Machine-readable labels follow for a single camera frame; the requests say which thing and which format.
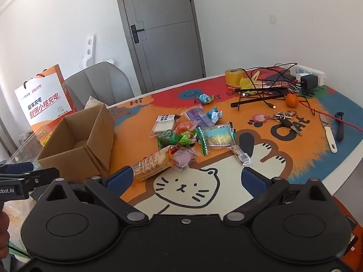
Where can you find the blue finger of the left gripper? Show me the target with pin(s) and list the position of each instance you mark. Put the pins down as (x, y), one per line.
(18, 168)

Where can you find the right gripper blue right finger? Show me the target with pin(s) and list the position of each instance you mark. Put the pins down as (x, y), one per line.
(254, 182)

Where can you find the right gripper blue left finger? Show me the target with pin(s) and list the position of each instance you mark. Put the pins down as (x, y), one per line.
(120, 181)

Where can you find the long cracker sleeve pack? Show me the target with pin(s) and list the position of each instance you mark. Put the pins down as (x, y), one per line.
(154, 164)

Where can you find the green snack packet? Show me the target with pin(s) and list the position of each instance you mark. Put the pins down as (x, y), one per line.
(170, 138)

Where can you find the purple taro mochi pack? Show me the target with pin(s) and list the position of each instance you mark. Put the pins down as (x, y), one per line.
(182, 157)

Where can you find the black sesame cake pack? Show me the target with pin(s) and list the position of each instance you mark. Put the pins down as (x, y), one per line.
(164, 123)

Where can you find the purple wafer snack pack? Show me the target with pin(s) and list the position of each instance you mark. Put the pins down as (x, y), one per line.
(196, 113)

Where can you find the blue candy wrapper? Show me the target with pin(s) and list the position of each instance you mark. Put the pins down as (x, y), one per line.
(205, 98)

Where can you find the clear small cake bar pack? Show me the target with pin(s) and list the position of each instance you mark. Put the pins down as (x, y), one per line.
(243, 157)

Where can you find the person's left hand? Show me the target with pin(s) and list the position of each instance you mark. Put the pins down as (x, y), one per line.
(4, 235)

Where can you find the clear plastic food container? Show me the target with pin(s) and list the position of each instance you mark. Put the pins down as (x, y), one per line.
(31, 148)

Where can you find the brown cardboard box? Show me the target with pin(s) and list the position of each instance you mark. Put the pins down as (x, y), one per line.
(80, 146)

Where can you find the bunch of keys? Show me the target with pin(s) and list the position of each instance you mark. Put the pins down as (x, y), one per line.
(285, 118)

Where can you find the colourful cat table mat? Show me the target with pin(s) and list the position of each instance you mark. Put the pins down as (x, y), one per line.
(212, 183)

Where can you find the orange white paper gift bag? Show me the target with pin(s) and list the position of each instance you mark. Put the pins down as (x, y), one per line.
(45, 98)

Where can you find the small blue snack packet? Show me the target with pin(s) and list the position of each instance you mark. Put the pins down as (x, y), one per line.
(214, 115)

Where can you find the orange red snack packet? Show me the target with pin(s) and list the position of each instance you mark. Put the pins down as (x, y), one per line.
(184, 126)

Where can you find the polka dot cushion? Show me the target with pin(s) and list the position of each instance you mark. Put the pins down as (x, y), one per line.
(92, 102)

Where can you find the small orange fruit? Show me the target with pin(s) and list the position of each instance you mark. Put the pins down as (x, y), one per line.
(291, 100)

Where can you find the yellow toy figure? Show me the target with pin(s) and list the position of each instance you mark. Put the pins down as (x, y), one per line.
(249, 82)

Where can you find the grey upholstered chair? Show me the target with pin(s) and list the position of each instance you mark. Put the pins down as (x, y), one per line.
(103, 81)

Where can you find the yellow tape roll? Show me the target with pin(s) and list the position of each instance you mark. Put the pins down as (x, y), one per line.
(234, 76)

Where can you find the black power adapter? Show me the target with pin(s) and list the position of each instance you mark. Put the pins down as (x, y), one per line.
(308, 81)

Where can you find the white power strip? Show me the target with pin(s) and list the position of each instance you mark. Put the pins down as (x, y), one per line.
(298, 71)

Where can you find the white foam packaging piece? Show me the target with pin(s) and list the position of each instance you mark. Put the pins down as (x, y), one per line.
(95, 51)

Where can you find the grey door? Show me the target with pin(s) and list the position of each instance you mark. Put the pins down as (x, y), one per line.
(169, 51)

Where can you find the pink round keychain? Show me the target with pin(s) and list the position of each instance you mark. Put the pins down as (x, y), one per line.
(260, 118)

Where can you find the black wire stand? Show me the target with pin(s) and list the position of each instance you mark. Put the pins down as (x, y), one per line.
(264, 95)

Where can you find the white handled knife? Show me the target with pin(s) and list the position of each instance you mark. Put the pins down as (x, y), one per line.
(329, 134)

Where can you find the black handled tool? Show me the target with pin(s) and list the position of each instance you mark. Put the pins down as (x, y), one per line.
(340, 127)

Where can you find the black door handle lock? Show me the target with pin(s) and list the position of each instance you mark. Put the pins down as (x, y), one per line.
(135, 31)

